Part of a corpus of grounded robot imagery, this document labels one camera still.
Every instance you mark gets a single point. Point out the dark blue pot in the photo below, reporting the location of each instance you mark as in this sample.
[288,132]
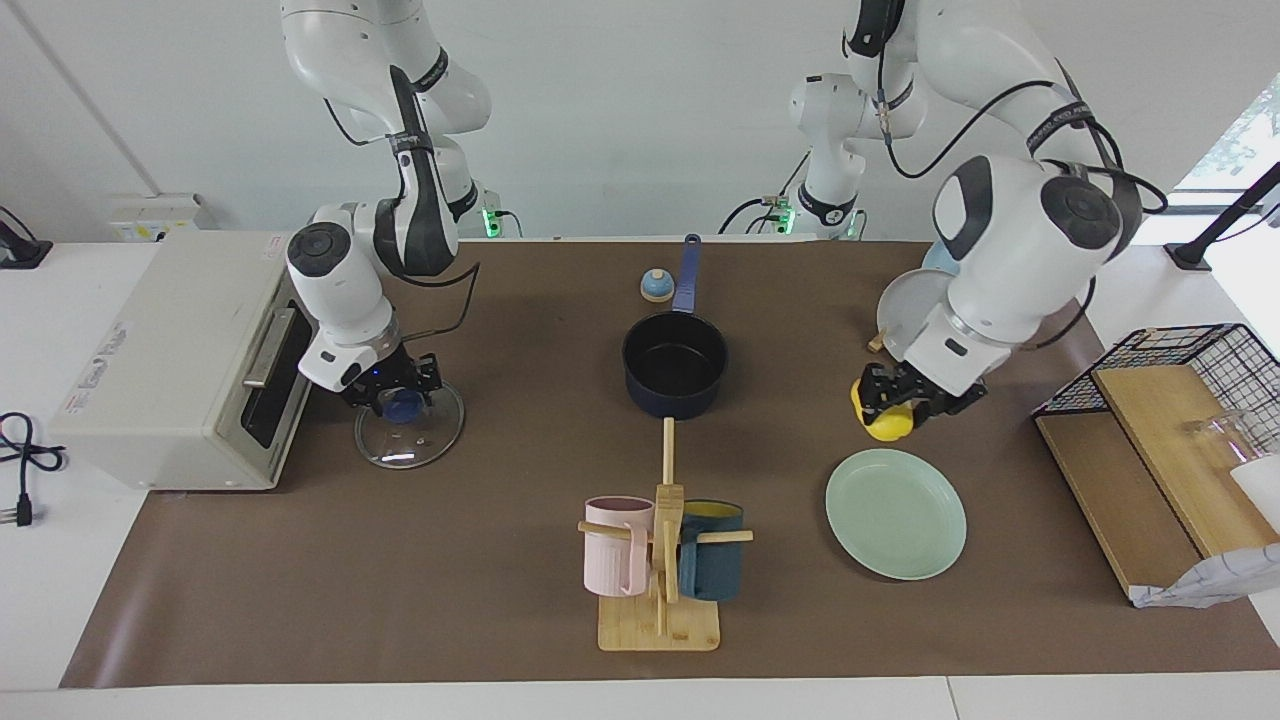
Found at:
[675,400]

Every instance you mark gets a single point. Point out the dark teal mug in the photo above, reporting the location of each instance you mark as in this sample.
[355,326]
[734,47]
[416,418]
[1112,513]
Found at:
[715,570]

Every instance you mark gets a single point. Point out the glass lid blue knob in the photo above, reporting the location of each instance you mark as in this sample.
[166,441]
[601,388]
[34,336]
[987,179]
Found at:
[415,447]

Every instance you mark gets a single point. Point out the wooden plate rack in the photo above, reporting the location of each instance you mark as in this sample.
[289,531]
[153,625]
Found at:
[876,344]

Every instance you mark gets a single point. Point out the grey plate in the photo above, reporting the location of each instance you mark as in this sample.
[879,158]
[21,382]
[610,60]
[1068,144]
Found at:
[905,310]

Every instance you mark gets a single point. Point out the light wooden cutting board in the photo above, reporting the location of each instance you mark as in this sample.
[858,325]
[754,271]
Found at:
[1170,440]

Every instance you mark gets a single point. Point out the wooden mug rack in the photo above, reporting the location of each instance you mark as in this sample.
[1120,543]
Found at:
[660,625]

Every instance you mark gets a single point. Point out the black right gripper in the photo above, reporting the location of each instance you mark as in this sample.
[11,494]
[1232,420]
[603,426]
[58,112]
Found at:
[395,375]

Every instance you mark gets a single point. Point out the white power strip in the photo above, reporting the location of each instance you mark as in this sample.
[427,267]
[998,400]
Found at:
[150,228]

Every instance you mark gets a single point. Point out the beige toaster oven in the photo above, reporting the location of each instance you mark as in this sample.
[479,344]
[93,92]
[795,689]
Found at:
[160,380]

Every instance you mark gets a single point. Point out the brown wooden board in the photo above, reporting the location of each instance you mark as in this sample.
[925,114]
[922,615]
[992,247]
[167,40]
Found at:
[1110,500]

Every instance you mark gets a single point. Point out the green plate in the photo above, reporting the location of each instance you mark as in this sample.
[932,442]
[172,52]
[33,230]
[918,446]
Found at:
[895,515]

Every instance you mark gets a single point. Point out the brown table mat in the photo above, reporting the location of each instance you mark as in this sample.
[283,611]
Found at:
[480,560]

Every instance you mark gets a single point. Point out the white checkered cloth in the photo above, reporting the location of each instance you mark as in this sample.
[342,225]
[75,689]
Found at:
[1220,580]

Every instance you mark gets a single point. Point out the clear glass cup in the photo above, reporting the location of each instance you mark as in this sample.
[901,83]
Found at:
[1225,430]

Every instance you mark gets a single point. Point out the pink ribbed mug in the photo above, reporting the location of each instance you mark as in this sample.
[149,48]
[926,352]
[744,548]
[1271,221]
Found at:
[610,560]

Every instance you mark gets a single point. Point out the small blue wooden knob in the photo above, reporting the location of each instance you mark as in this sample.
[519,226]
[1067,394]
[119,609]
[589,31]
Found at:
[657,288]

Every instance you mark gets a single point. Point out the black mounting stand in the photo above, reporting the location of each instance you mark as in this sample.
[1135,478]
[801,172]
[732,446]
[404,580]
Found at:
[1190,255]

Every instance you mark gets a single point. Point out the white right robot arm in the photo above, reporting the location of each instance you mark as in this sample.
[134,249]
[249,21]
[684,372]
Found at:
[340,290]

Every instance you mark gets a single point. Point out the light blue plate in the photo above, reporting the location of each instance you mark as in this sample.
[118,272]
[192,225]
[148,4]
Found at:
[938,262]

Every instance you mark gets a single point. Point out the black table clamp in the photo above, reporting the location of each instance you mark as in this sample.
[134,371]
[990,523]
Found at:
[20,255]

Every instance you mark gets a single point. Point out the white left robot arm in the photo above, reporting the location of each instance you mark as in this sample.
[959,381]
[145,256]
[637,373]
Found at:
[1010,260]

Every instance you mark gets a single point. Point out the white cup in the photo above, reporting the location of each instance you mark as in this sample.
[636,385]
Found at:
[1262,490]

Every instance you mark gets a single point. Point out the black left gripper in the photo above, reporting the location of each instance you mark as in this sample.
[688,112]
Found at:
[930,395]

